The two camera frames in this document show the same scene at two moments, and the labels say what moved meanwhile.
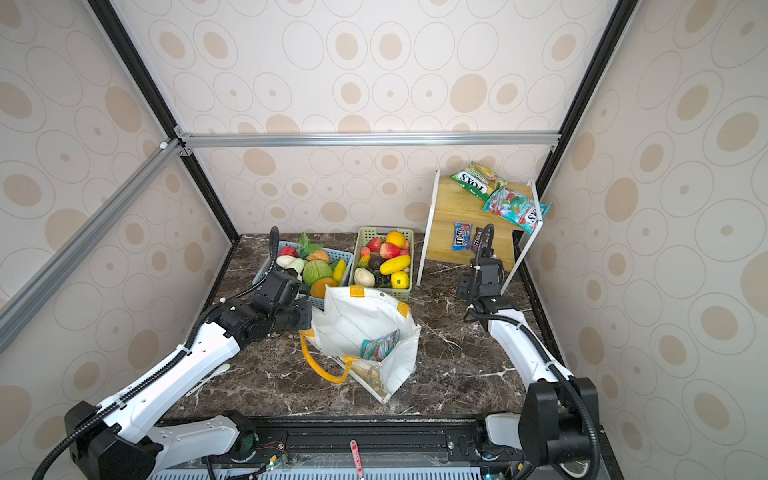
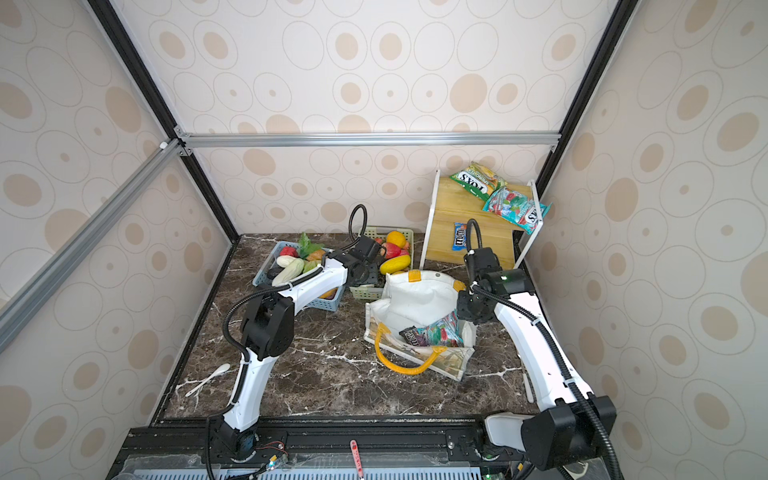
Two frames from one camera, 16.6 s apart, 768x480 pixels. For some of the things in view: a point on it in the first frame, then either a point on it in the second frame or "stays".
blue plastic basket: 334,256 stays
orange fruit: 396,238 stays
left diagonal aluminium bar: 32,293 stays
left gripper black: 306,318 -> 374,274
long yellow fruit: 395,264 stays
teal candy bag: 378,348 -> 445,332
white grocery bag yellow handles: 365,333 -> 416,325
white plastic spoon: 220,369 stays
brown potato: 319,255 stays
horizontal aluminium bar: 202,141 stays
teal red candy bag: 520,210 stays
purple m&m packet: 476,239 -> 414,337
